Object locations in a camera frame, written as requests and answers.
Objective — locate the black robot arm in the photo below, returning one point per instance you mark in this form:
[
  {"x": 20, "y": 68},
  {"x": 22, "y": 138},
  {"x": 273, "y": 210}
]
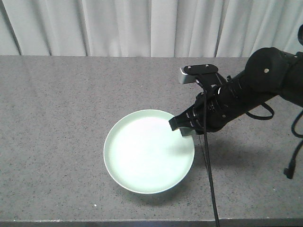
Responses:
[{"x": 269, "y": 72}]

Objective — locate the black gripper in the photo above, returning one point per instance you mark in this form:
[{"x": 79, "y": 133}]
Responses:
[{"x": 206, "y": 114}]

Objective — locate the white pleated curtain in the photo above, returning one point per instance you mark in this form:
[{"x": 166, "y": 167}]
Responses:
[{"x": 148, "y": 28}]

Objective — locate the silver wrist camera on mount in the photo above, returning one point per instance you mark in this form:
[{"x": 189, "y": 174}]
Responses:
[{"x": 206, "y": 74}]

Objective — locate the light green round plate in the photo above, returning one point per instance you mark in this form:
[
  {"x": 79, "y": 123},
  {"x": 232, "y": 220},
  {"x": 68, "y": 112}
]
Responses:
[{"x": 143, "y": 155}]

